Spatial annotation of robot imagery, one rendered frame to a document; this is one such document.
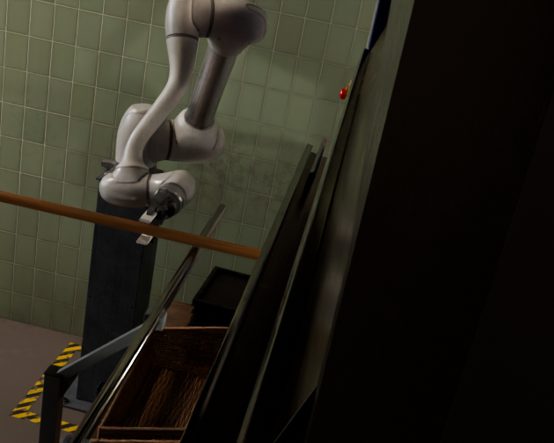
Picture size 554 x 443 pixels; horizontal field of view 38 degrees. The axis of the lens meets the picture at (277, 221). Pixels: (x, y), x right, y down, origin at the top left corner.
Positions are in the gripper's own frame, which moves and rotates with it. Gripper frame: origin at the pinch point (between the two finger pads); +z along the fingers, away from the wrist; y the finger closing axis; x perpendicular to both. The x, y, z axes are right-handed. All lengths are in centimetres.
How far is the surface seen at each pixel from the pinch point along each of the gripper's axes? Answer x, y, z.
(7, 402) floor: 63, 119, -65
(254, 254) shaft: -30.2, -0.3, 1.6
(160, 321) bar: -15.8, 3.5, 39.7
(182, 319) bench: -3, 61, -62
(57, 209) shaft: 24.4, -0.1, 1.6
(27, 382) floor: 61, 119, -80
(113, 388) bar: -15, 3, 69
